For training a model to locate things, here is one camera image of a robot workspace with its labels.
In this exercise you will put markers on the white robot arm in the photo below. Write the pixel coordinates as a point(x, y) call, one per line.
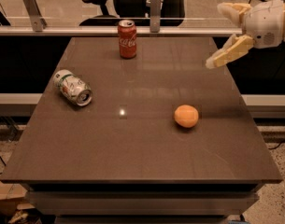
point(263, 26)

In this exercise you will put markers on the cardboard box on floor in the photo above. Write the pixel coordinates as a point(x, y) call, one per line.
point(13, 204)

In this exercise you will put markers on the red coke can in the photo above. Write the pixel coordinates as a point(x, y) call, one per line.
point(127, 38)

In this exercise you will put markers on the grey drawer cabinet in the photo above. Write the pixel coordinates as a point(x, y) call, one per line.
point(151, 206)

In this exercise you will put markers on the middle metal rail bracket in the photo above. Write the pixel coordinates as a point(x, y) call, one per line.
point(155, 15)

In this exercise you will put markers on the left metal rail bracket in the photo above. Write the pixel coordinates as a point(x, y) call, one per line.
point(37, 21)

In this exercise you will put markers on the orange fruit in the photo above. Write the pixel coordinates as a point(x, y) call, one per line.
point(186, 116)

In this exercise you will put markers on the white green soda can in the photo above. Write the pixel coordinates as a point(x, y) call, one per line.
point(72, 87)

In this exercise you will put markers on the black office chair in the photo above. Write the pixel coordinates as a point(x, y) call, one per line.
point(172, 12)

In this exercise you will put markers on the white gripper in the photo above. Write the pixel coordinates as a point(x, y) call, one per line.
point(263, 23)

